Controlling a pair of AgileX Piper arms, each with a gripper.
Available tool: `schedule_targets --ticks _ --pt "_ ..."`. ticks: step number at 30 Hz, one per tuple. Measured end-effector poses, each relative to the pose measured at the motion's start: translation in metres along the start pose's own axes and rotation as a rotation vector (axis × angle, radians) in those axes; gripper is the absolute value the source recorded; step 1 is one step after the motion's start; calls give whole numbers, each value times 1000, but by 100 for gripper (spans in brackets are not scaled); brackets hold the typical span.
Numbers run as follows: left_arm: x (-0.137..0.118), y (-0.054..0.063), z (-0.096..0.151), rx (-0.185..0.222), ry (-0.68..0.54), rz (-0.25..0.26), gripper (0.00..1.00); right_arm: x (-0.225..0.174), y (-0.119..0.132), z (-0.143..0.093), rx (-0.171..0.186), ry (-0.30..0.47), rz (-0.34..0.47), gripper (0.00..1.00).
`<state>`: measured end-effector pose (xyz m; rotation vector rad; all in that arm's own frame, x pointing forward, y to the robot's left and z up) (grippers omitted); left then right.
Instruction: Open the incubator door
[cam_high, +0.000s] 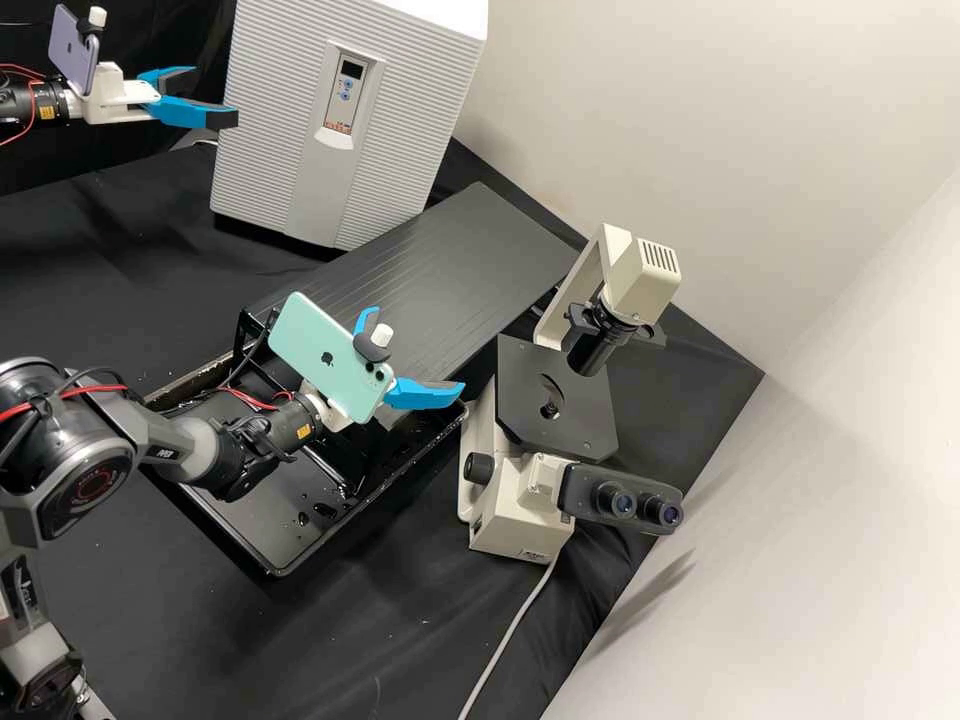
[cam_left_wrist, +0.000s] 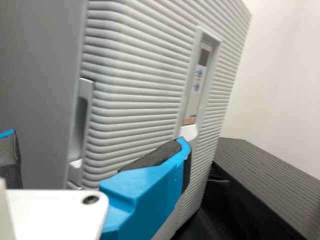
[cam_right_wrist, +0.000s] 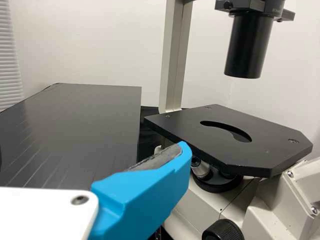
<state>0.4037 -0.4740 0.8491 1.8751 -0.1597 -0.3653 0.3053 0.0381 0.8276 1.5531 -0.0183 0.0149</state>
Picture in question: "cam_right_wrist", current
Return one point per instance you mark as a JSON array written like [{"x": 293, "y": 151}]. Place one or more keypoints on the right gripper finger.
[{"x": 150, "y": 190}]

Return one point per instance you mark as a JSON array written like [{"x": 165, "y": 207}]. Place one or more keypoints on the cream microscope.
[{"x": 225, "y": 140}]

